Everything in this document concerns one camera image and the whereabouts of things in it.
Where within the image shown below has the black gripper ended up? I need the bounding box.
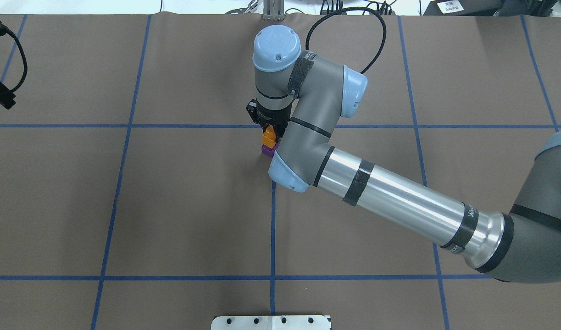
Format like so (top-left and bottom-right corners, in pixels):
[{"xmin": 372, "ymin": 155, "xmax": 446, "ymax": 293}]
[{"xmin": 256, "ymin": 102, "xmax": 293, "ymax": 138}]

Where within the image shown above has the orange trapezoid block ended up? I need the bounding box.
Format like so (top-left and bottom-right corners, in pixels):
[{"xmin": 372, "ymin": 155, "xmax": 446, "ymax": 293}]
[{"xmin": 261, "ymin": 125, "xmax": 278, "ymax": 149}]

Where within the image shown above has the purple trapezoid block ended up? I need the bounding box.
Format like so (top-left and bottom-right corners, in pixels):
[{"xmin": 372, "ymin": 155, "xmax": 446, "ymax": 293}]
[{"xmin": 261, "ymin": 144, "xmax": 278, "ymax": 159}]

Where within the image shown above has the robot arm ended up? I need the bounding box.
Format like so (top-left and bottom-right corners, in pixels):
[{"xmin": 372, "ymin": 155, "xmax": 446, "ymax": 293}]
[{"xmin": 250, "ymin": 25, "xmax": 561, "ymax": 283}]

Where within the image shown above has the aluminium frame post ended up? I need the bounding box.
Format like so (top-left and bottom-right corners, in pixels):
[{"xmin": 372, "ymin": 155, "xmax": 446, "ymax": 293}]
[{"xmin": 262, "ymin": 0, "xmax": 286, "ymax": 22}]

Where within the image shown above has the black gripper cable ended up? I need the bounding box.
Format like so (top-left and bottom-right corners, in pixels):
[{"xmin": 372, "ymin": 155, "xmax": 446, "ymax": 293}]
[
  {"xmin": 0, "ymin": 14, "xmax": 28, "ymax": 97},
  {"xmin": 305, "ymin": 7, "xmax": 387, "ymax": 75}
]

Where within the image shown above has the white pedestal base plate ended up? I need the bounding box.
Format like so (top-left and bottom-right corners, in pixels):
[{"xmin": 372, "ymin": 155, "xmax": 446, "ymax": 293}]
[{"xmin": 211, "ymin": 315, "xmax": 332, "ymax": 330}]

